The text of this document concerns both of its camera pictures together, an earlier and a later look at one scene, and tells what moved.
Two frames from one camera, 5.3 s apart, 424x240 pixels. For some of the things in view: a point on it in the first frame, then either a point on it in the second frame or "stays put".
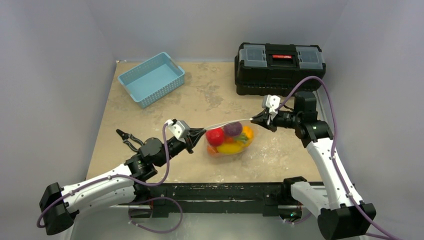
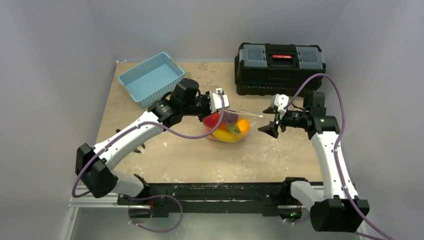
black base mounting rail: [266, 198] stays put
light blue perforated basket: [153, 79] stays put
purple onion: [233, 129] -> [231, 118]
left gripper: [193, 137] -> [206, 97]
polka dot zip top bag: [230, 139] -> [229, 125]
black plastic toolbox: [274, 69] stays put
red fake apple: [215, 136] -> [210, 120]
